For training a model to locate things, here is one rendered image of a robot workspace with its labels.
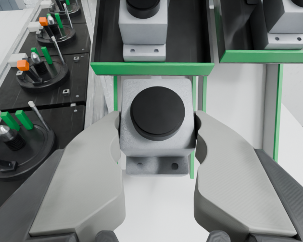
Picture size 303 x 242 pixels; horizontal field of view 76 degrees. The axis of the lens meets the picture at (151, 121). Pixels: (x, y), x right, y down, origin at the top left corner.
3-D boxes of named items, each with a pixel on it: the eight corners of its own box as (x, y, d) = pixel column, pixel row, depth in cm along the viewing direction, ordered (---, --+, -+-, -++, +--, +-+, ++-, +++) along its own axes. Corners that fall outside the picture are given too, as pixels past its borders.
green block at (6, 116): (19, 131, 42) (6, 115, 38) (13, 131, 42) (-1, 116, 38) (20, 127, 43) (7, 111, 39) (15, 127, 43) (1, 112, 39)
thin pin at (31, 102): (50, 131, 42) (31, 103, 36) (46, 131, 42) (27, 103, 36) (51, 128, 43) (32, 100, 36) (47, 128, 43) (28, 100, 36)
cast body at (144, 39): (164, 71, 22) (169, 27, 16) (126, 71, 22) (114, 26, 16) (163, 12, 25) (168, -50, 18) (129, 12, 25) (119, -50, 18)
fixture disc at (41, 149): (51, 175, 38) (47, 171, 36) (-27, 187, 36) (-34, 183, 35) (61, 121, 47) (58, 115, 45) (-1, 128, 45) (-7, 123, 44)
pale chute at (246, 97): (262, 158, 38) (277, 165, 34) (195, 157, 38) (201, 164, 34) (271, 9, 36) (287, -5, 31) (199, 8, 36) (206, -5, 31)
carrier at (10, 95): (86, 105, 53) (71, 66, 43) (-9, 116, 50) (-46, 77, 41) (90, 57, 68) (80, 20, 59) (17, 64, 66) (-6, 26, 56)
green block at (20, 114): (32, 129, 42) (20, 114, 39) (27, 130, 42) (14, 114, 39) (33, 125, 43) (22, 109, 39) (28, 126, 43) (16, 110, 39)
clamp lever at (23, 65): (41, 83, 52) (25, 66, 45) (33, 83, 52) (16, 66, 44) (41, 71, 53) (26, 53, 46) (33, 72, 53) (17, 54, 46)
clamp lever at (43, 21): (55, 39, 68) (45, 21, 60) (49, 39, 67) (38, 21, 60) (55, 30, 69) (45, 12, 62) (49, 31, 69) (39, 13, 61)
